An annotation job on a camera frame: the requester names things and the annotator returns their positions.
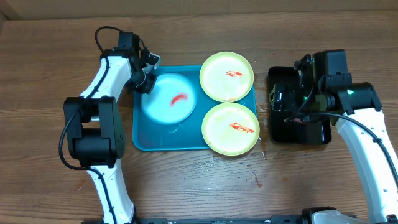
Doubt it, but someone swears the black plastic tray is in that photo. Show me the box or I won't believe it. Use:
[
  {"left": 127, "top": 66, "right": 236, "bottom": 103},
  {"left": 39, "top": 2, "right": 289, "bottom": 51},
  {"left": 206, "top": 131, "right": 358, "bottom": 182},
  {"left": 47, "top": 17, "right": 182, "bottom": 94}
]
[{"left": 267, "top": 65, "right": 333, "bottom": 146}]

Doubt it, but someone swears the light blue plate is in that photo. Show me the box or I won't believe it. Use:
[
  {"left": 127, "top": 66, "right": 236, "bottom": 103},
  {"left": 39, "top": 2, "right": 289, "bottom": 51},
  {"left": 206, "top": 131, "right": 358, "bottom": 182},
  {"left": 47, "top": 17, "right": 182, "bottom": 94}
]
[{"left": 141, "top": 73, "right": 197, "bottom": 124}]

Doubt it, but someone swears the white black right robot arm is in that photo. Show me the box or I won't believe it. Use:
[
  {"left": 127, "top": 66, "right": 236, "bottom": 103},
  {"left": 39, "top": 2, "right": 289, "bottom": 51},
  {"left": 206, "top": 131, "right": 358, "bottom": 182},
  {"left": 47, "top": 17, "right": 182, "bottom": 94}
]
[{"left": 268, "top": 49, "right": 397, "bottom": 223}]

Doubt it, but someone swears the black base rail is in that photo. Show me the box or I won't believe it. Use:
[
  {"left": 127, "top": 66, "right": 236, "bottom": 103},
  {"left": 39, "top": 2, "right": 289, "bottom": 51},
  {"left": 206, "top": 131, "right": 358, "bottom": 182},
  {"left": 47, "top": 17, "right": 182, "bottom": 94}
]
[{"left": 81, "top": 214, "right": 358, "bottom": 224}]

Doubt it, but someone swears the pink green sponge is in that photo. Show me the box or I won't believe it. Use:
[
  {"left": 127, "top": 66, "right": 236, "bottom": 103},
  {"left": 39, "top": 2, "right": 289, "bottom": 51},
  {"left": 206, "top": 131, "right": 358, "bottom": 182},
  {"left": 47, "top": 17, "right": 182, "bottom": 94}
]
[{"left": 291, "top": 118, "right": 305, "bottom": 123}]

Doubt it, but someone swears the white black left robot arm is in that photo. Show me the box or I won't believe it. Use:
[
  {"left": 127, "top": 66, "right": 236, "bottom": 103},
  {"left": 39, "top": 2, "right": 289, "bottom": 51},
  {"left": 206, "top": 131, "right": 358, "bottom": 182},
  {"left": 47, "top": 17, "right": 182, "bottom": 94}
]
[{"left": 58, "top": 29, "right": 160, "bottom": 223}]

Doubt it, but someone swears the yellow-green plate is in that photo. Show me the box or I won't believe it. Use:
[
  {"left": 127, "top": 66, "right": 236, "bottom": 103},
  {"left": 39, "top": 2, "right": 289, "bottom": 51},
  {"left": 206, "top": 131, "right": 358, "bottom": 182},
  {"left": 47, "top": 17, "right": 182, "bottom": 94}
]
[
  {"left": 199, "top": 52, "right": 254, "bottom": 103},
  {"left": 201, "top": 103, "right": 260, "bottom": 156}
]

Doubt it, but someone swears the teal plastic tray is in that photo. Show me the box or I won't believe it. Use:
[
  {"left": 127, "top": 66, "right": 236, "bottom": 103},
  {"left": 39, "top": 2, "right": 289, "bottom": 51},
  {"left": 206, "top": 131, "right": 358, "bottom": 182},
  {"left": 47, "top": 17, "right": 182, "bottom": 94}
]
[{"left": 132, "top": 64, "right": 259, "bottom": 152}]

